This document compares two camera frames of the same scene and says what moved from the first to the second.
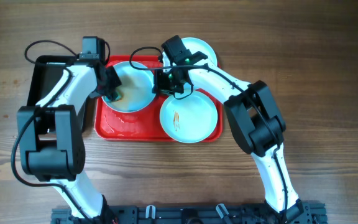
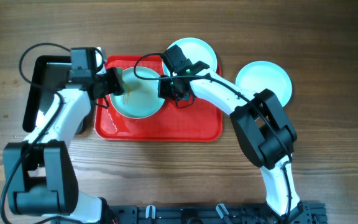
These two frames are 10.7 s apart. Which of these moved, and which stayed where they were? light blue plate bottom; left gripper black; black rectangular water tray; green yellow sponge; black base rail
Moved: green yellow sponge; light blue plate bottom
Stayed: left gripper black; black base rail; black rectangular water tray
